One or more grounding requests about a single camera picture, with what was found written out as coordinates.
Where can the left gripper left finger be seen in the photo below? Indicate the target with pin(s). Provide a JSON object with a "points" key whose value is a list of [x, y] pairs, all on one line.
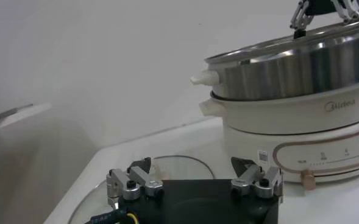
{"points": [[136, 178]]}

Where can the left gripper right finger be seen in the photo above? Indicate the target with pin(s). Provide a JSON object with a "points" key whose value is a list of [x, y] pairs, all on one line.
{"points": [[252, 176]]}

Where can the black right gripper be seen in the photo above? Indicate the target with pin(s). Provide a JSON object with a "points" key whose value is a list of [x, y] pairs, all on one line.
{"points": [[319, 6]]}

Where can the stainless steel steamer basket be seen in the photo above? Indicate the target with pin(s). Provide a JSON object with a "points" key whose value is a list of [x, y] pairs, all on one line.
{"points": [[289, 76]]}

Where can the white electric cooker base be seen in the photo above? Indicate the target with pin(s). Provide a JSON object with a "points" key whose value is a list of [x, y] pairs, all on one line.
{"points": [[289, 121]]}

